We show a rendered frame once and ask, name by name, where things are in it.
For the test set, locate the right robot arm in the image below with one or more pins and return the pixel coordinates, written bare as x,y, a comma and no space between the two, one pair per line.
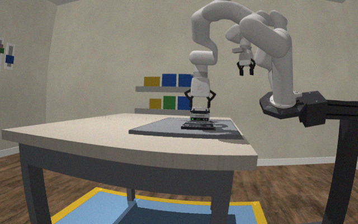
262,59

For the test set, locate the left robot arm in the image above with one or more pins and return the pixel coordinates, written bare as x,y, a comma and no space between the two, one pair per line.
277,43

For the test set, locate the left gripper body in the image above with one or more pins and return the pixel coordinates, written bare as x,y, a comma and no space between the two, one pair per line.
200,87

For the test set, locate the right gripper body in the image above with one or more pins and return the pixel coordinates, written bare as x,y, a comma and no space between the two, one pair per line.
245,58

